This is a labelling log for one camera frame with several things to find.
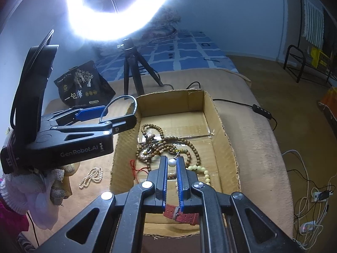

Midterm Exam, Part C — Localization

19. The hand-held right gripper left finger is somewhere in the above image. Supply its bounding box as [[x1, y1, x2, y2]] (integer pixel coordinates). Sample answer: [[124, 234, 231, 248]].
[[34, 156, 167, 253]]

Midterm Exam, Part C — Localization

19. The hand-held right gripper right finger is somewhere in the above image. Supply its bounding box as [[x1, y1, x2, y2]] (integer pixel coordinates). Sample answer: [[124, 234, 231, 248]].
[[177, 157, 303, 253]]

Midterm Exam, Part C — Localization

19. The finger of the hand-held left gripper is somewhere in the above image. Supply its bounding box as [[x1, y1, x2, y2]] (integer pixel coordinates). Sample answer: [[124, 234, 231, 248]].
[[49, 115, 138, 137], [43, 105, 106, 124]]

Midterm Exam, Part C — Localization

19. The pearl earring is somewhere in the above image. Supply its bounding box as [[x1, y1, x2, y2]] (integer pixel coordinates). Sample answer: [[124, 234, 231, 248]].
[[169, 150, 181, 167]]

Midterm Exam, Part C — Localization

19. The cream bead bracelet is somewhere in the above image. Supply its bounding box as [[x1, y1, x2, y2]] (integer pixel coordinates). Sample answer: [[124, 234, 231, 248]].
[[186, 164, 211, 186]]

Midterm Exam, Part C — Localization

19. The black bangle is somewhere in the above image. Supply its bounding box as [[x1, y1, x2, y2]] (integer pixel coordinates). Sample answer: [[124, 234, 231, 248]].
[[99, 95, 139, 124]]

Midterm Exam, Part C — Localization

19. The red cord jade pendant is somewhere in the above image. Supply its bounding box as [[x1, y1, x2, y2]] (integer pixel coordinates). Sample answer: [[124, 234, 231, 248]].
[[130, 159, 148, 183]]

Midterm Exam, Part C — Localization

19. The brown wooden bead necklace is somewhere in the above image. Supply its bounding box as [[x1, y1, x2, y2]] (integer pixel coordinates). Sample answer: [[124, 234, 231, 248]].
[[135, 123, 202, 176]]

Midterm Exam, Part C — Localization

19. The cardboard box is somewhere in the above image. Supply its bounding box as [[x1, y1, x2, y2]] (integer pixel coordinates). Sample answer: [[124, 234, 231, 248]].
[[109, 90, 241, 239]]

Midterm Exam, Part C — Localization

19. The person's left forearm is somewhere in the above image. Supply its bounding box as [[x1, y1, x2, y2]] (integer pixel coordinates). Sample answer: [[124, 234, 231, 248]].
[[0, 167, 66, 230]]

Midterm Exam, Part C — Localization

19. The person's left hand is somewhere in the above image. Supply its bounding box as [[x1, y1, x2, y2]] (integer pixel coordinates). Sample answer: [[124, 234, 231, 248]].
[[50, 162, 81, 206]]

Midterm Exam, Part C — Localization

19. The black printed snack bag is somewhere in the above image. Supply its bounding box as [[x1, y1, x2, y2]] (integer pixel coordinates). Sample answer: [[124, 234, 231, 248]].
[[53, 60, 116, 106]]

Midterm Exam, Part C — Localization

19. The black tripod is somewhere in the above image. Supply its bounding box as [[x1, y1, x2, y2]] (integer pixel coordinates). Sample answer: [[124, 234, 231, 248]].
[[116, 38, 164, 101]]

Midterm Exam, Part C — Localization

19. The blue patterned bed sheet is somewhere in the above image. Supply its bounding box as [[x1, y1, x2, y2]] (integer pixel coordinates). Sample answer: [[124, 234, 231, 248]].
[[93, 29, 239, 81]]

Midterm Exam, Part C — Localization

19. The pink garment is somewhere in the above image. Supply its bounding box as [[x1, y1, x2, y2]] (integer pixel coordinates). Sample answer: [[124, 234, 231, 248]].
[[0, 198, 29, 232]]

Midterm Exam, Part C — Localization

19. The white power strip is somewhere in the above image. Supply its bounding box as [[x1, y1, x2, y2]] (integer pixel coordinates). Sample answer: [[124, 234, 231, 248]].
[[311, 188, 329, 202]]

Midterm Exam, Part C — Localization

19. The orange cloth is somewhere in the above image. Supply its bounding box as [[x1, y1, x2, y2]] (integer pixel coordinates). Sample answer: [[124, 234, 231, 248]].
[[318, 86, 337, 127]]

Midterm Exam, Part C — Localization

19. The black clothes rack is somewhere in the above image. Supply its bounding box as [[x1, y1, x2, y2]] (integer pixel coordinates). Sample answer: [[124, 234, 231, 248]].
[[283, 0, 337, 85]]

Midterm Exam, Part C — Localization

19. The yellow crate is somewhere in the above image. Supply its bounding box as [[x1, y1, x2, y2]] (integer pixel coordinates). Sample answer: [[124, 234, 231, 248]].
[[311, 46, 331, 69]]

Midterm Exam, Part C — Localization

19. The dark hanging clothing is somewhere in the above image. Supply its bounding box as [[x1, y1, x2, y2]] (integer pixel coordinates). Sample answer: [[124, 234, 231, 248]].
[[322, 5, 337, 58]]

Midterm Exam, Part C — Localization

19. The striped towel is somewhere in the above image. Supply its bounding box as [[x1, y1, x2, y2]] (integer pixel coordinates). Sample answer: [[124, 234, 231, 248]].
[[301, 0, 325, 47]]

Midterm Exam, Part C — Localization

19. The small pearl necklace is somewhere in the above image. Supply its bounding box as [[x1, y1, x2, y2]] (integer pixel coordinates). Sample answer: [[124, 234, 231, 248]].
[[79, 167, 103, 190]]

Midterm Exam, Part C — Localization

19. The white ring light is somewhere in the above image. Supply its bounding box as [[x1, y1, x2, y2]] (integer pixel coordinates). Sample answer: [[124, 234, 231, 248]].
[[66, 0, 174, 42]]

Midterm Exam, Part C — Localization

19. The black cable with switch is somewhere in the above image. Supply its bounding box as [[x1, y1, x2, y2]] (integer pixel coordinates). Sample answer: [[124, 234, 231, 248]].
[[186, 81, 278, 132]]

